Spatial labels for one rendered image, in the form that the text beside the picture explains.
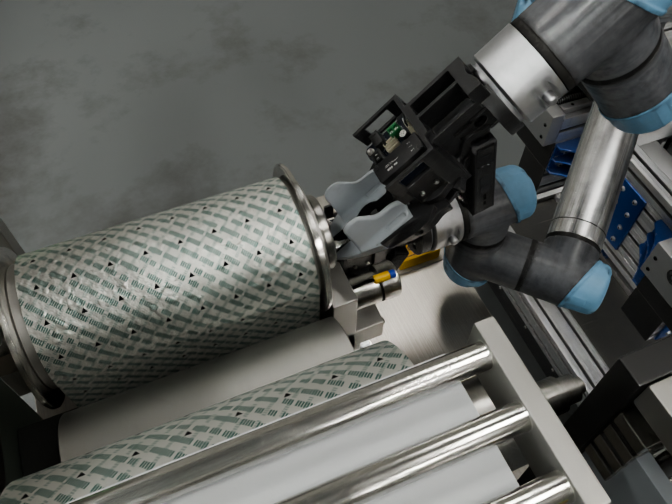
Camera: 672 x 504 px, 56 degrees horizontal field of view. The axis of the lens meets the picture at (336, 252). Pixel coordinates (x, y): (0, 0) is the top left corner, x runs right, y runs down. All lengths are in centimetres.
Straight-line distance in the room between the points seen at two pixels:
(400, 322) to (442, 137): 47
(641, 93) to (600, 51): 8
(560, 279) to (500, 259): 8
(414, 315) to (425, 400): 65
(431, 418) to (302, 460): 7
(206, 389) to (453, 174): 28
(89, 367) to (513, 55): 43
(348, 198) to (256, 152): 184
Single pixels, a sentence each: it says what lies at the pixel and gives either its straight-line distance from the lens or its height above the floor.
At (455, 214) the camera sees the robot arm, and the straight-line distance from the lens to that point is 78.
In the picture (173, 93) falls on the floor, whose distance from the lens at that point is 274.
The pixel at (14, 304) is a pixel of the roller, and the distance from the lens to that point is 57.
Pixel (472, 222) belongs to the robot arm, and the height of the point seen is 113.
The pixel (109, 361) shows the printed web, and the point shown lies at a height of 126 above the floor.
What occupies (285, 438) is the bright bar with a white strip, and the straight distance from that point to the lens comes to 31.
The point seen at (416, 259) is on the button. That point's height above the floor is 92.
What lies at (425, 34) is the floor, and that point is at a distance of 299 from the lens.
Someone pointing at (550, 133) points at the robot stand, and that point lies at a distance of 154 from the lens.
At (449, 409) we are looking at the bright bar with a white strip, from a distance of 33.
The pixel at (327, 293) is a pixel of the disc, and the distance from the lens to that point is 57.
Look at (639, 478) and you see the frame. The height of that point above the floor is 137.
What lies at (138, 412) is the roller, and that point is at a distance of 57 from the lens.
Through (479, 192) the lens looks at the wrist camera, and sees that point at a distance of 63.
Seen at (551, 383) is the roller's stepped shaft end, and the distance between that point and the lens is 45.
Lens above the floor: 174
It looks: 55 degrees down
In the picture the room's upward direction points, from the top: straight up
